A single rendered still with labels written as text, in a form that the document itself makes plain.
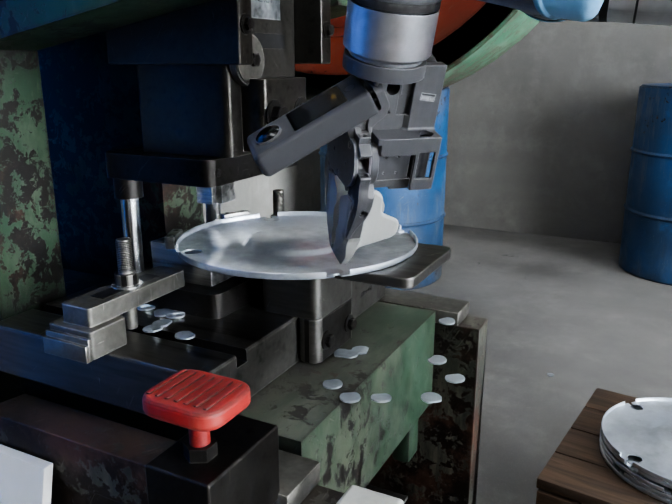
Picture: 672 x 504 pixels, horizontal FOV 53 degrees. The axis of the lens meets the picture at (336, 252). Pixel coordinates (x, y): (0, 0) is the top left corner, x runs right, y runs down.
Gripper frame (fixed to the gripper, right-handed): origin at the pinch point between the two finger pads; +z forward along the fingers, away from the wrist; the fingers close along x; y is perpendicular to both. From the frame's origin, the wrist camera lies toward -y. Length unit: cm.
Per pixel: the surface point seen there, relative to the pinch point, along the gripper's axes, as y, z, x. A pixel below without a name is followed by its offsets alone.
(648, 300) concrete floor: 197, 125, 115
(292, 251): -1.7, 5.4, 8.4
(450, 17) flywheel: 30, -13, 38
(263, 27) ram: -2.2, -14.9, 24.4
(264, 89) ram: -3.6, -10.3, 17.3
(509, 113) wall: 208, 101, 258
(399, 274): 6.9, 2.8, -1.3
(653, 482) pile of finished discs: 55, 44, -8
